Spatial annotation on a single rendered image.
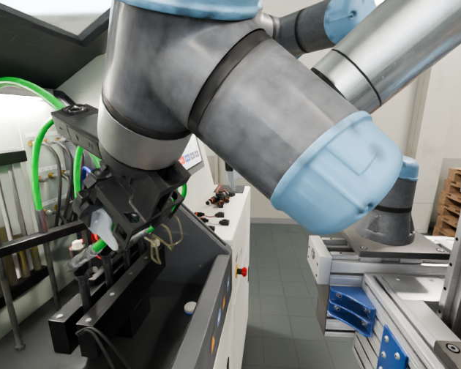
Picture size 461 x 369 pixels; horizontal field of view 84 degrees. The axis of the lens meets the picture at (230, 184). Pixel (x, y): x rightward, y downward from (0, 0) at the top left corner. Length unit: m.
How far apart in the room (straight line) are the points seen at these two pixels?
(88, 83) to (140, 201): 0.72
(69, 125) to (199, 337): 0.45
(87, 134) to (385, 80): 0.28
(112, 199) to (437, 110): 3.58
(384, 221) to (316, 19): 0.53
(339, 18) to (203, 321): 0.61
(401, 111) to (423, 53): 3.43
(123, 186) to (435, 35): 0.31
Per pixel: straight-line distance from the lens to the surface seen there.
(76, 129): 0.31
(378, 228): 0.83
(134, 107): 0.18
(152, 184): 0.23
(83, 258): 0.48
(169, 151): 0.21
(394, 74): 0.28
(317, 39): 0.53
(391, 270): 0.88
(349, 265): 0.82
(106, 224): 0.35
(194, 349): 0.57
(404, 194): 0.81
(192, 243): 0.86
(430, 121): 3.66
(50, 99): 0.45
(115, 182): 0.29
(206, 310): 0.64
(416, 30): 0.28
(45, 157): 0.93
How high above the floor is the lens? 1.37
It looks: 15 degrees down
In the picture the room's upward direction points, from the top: straight up
